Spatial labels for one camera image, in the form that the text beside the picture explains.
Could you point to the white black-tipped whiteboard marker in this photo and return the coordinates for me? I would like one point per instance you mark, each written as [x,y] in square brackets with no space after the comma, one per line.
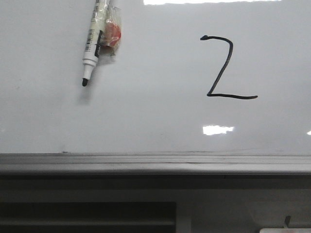
[104,33]

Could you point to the white glossy whiteboard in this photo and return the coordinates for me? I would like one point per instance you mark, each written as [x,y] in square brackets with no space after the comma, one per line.
[218,78]

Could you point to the grey aluminium marker tray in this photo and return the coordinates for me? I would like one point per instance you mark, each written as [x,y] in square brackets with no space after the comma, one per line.
[170,163]

